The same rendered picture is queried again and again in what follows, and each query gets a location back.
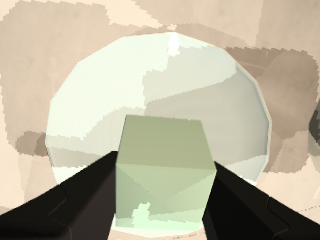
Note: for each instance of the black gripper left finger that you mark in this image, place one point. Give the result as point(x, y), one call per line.
point(80, 208)

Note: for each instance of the white round dish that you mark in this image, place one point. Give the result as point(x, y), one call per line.
point(165, 75)

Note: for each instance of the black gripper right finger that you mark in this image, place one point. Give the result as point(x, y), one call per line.
point(237, 210)

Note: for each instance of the pale green cube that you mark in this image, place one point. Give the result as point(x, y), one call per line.
point(164, 173)

